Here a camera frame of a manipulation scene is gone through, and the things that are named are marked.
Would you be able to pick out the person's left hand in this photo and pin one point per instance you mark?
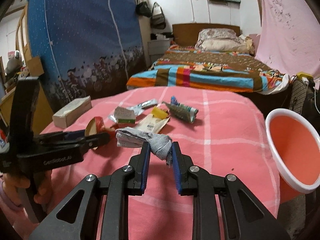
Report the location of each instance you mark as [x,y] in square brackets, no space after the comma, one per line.
[12,182]

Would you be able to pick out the white medicine box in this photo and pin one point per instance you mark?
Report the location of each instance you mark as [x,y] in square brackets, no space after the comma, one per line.
[124,116]

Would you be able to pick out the pink hanging sheet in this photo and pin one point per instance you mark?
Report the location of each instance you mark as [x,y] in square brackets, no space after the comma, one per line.
[289,40]

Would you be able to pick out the small cardboard box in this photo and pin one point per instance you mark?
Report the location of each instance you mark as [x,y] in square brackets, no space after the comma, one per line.
[68,114]

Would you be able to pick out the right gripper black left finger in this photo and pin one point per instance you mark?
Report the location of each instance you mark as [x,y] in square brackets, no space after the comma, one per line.
[98,207]

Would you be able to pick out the floral pillow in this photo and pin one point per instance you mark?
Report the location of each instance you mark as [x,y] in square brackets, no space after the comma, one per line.
[224,40]

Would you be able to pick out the orange trash bin white rim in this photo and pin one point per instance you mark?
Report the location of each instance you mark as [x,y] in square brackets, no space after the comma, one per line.
[294,144]

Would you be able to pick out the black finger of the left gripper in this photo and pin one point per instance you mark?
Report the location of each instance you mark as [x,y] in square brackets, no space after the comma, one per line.
[59,136]
[81,145]

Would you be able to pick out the grey hanging handbag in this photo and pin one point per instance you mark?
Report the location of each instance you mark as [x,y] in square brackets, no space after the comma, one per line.
[157,19]

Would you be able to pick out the wooden bunk bed frame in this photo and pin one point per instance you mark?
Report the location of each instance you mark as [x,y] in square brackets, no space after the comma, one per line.
[43,114]

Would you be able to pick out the blue fabric wardrobe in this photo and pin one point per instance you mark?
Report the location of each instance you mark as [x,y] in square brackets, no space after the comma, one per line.
[87,47]

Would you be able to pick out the quilted grey bag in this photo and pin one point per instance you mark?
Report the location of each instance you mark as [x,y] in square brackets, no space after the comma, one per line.
[298,95]

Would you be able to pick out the wooden bed headboard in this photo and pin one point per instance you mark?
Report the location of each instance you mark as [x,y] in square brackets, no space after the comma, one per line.
[186,34]

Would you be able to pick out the grey wrapper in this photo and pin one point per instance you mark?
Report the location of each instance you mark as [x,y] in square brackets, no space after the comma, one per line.
[160,144]

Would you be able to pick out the colourful striped bed quilt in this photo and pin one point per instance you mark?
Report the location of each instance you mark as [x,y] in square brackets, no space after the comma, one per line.
[213,70]

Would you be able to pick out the black hanging handbag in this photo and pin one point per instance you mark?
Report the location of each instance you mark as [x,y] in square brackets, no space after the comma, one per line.
[142,9]

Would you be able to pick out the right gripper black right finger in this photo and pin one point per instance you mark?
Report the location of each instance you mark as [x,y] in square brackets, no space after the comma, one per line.
[223,207]

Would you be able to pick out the pink checkered blanket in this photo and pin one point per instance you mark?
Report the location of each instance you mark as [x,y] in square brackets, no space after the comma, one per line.
[223,207]

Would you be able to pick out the yellow power strip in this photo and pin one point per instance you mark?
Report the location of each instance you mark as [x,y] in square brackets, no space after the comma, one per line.
[306,78]

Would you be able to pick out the cream white packet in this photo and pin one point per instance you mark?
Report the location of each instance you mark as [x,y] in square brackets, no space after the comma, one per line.
[151,124]

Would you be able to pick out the red round wrapper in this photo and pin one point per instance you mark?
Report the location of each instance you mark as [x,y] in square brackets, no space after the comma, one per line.
[97,126]

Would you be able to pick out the white bedside drawer cabinet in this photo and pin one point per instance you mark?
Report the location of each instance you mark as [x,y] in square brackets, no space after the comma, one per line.
[157,48]

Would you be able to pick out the green blue snack wrapper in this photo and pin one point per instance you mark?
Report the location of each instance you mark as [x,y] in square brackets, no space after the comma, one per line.
[181,111]

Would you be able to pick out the yellow wrapper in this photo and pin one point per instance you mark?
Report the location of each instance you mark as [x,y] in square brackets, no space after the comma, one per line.
[159,113]

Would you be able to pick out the silver foil wrapper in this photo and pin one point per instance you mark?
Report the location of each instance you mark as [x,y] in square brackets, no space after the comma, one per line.
[141,107]

